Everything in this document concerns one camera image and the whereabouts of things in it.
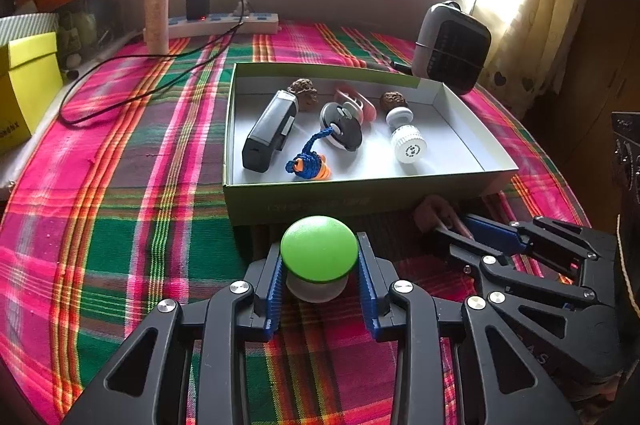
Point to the black rectangular flashlight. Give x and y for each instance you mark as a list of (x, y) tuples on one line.
[(270, 131)]

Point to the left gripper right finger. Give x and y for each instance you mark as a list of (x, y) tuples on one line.
[(496, 379)]

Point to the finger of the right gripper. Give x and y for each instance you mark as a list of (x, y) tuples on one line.
[(556, 244), (493, 272)]

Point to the left brown walnut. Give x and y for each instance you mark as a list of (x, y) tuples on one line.
[(305, 92)]

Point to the yellow cardboard box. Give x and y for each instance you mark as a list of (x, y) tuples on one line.
[(30, 79)]

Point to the pink cosmetic tube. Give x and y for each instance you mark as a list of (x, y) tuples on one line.
[(156, 26)]

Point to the grey portable heater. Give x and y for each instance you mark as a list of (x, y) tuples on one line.
[(451, 48)]

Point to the white ribbed round cap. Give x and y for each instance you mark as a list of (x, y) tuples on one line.
[(409, 144)]

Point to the blue corded orange earplugs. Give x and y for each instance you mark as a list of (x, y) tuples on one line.
[(309, 164)]

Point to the white power strip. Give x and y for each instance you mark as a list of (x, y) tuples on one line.
[(216, 24)]

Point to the green cap white knob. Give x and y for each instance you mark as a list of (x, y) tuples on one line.
[(318, 253)]

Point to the cream patterned curtain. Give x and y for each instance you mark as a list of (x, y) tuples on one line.
[(540, 5)]

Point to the white and green cardboard tray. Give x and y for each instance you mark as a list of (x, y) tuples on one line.
[(307, 139)]

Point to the pink clip in tray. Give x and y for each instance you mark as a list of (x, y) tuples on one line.
[(356, 104)]

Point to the right brown walnut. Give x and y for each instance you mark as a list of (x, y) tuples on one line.
[(392, 100)]

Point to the black round button remote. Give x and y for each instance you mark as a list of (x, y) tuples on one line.
[(347, 133)]

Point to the striped white box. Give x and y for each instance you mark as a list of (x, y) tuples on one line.
[(14, 28)]

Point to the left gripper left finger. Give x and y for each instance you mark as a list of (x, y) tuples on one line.
[(147, 380)]

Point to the black charger adapter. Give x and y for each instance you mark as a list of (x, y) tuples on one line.
[(197, 10)]

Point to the brown walnut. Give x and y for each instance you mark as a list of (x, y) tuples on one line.
[(305, 92), (392, 100)]

